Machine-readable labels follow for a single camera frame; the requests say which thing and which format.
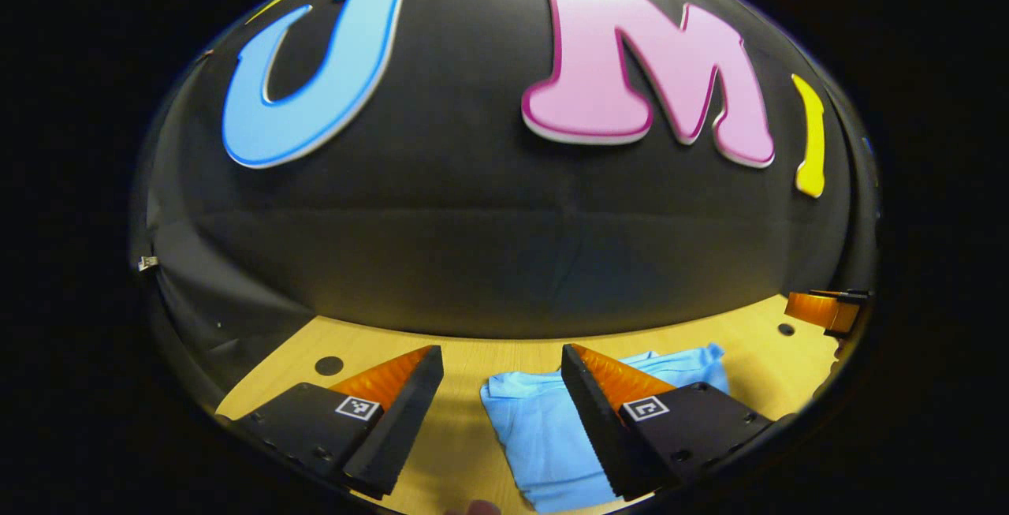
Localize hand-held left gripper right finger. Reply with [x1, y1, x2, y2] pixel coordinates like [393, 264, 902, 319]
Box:
[561, 344, 778, 502]

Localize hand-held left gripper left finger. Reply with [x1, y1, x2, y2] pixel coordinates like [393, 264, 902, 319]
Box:
[217, 345, 445, 500]

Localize light blue T-shirt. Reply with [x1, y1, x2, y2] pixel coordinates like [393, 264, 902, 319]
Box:
[481, 343, 731, 514]

